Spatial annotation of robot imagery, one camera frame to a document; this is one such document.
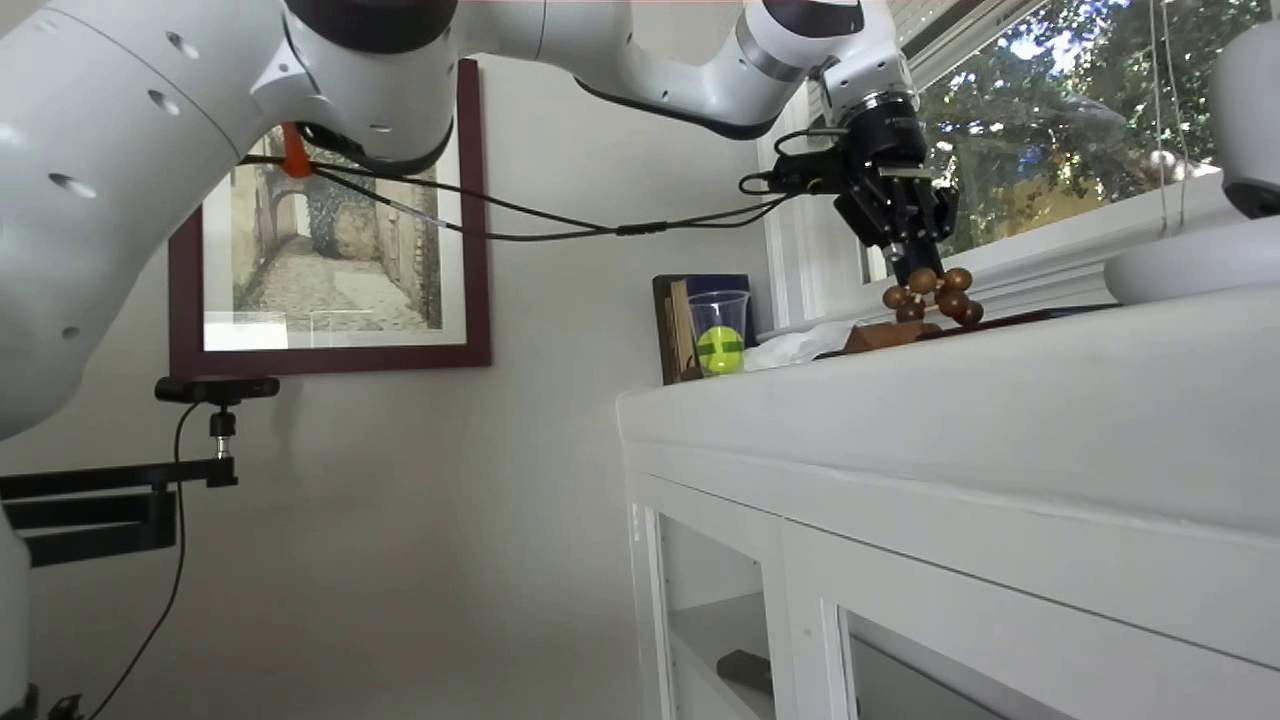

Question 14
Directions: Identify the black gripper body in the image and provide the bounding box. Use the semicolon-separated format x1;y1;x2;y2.
830;91;960;258

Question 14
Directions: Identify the white window blind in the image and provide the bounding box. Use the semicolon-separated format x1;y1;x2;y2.
885;0;1048;98

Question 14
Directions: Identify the clear drinking glass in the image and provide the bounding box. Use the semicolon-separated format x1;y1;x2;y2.
686;290;761;386

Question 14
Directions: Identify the white built-in cabinet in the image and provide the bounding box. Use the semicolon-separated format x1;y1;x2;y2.
611;286;1280;720

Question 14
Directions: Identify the green tennis ball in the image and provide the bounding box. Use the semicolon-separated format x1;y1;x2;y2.
693;325;749;382

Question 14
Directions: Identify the dark brown upright book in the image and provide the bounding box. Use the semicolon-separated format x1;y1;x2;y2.
647;273;705;390

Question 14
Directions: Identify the white glass cabinet door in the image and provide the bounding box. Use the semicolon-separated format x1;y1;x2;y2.
637;488;803;720
783;532;1280;720

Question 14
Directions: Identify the dark red framed picture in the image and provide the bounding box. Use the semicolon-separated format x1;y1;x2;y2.
163;54;495;386

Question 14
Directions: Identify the white window frame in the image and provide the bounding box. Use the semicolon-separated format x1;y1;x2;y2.
739;0;1280;337

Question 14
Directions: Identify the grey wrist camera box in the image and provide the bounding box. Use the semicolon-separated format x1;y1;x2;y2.
818;49;920;119

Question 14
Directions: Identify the window blind cord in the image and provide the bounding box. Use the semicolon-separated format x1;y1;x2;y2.
1147;0;1202;239

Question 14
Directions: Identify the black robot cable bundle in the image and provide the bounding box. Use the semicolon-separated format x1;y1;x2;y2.
241;119;860;250

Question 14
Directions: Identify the orange cable clip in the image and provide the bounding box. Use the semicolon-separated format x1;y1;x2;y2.
277;119;320;183

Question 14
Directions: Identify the black stereo camera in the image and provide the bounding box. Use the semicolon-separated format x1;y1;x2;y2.
153;373;285;410

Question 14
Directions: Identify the black camera cable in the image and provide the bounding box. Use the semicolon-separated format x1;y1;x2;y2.
81;403;199;720

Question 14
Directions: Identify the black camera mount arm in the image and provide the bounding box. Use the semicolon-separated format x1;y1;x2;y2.
0;403;244;572

